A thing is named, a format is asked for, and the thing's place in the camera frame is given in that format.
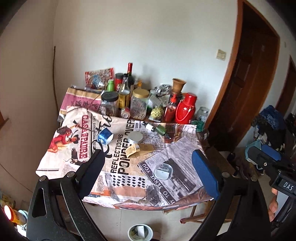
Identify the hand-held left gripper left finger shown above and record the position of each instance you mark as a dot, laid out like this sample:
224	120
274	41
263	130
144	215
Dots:
92	171

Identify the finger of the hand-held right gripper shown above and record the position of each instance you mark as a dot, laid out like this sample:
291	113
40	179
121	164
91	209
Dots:
271	153
269	165

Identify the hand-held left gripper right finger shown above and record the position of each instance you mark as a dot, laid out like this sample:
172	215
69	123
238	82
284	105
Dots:
204	172

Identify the blue shiny roll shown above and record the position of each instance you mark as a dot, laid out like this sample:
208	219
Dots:
103	137

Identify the yellow paper tag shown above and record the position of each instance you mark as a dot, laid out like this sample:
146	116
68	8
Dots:
131	150

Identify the round metal tin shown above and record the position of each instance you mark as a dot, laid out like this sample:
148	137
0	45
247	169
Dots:
135	138

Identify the beige cardboard piece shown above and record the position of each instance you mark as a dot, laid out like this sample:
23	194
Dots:
146	148

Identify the small green bottle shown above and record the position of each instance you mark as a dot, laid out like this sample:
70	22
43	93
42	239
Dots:
161	130

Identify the white bowl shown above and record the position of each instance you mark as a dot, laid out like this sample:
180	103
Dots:
131	229

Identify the clear bottle with black cap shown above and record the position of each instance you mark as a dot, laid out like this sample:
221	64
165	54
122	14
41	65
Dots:
149	126

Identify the person's right hand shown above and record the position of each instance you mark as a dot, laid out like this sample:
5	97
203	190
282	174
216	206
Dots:
273	206

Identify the black bag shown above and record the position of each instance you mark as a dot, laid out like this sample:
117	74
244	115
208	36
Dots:
277	136

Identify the light blue plastic bag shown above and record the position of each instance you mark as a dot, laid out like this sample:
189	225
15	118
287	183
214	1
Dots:
252	151

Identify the wooden stool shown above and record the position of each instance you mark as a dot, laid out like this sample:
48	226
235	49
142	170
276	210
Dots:
219	160

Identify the printed newspaper tablecloth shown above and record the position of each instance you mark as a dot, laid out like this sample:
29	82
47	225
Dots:
129	171

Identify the blue patterned cloth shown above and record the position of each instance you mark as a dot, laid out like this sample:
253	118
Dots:
269	115

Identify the small lying glass jar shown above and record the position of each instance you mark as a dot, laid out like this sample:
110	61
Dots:
204	134

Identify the green net cloth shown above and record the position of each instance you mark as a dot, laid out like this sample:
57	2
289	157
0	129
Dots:
198	126

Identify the clear glass jar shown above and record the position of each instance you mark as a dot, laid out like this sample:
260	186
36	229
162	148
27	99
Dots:
202	113

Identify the dark wooden door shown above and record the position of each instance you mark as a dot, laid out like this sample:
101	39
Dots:
254	69
290	92

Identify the red thermos flask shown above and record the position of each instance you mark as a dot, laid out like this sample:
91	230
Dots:
185	109

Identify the black-lidded plastic jar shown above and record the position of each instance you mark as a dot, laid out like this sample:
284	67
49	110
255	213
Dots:
109	104

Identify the red sauce bottle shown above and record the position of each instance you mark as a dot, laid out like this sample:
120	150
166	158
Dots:
170	111

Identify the pink beige woven sack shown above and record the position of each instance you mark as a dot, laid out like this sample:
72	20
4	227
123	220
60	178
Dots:
78	99

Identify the yellow pineapple ornament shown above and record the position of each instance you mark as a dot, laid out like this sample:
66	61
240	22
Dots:
157	114

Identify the gold-lidded plastic jar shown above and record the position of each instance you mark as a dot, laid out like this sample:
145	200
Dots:
139	106

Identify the clear bottle with yellow label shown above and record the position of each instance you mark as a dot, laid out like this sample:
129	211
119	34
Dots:
124	97

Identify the green-capped bottle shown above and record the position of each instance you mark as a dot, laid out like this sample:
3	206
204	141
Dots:
110	84

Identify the brown ceramic vase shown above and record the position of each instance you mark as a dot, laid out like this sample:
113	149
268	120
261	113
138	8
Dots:
178	85

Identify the red-capped yellow jar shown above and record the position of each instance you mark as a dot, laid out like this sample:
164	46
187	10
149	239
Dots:
11	214

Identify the silver foil bag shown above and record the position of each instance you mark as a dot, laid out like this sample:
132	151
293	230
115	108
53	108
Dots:
163	90

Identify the red-lidded dark jar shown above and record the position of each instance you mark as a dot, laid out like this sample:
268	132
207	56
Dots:
119	80

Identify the red snack bag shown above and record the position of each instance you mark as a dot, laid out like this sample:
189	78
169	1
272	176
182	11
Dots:
101	75

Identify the dark wine bottle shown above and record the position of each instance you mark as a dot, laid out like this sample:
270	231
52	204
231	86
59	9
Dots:
130	69

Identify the beige light switch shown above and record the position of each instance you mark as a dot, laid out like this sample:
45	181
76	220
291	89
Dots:
221	55

